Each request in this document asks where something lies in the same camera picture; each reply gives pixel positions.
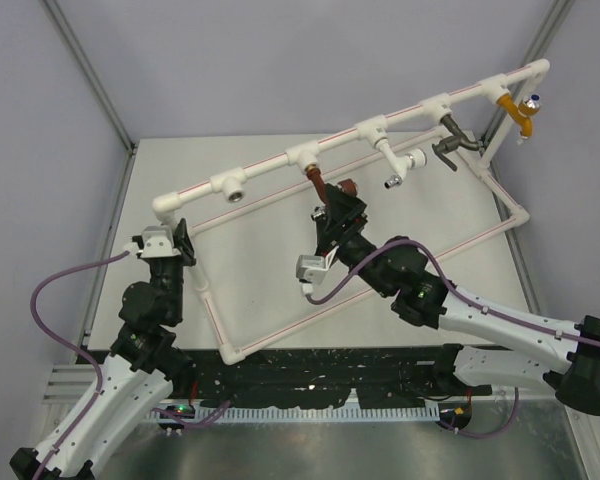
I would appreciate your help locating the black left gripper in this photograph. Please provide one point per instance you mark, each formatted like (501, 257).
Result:
(185, 244)

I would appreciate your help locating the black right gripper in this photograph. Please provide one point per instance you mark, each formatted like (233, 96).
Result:
(343, 208)

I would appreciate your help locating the brown red water faucet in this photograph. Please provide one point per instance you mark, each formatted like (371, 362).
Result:
(313, 174)

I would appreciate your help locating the white PVC pipe frame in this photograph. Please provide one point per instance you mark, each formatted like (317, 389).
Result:
(518, 83)

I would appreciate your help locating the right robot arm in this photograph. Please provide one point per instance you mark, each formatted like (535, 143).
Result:
(406, 272)

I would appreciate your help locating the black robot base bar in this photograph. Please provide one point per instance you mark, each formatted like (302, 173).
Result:
(321, 378)

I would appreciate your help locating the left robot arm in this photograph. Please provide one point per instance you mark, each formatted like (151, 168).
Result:
(140, 370)

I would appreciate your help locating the white water faucet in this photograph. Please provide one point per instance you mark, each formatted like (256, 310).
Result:
(400, 165)

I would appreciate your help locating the orange yellow water faucet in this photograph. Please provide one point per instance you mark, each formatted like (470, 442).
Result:
(521, 113)

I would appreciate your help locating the dark grey lever faucet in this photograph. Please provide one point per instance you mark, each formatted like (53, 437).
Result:
(457, 139)

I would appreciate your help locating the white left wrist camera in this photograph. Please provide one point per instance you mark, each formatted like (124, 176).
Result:
(155, 242)

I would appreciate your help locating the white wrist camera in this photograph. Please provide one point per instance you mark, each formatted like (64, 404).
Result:
(311, 271)
(155, 242)

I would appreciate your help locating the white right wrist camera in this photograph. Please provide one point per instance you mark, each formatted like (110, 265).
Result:
(311, 271)

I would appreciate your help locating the white slotted cable duct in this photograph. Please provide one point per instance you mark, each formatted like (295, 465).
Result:
(349, 413)

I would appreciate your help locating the grey aluminium frame post left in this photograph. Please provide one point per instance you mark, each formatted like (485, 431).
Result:
(69, 38)

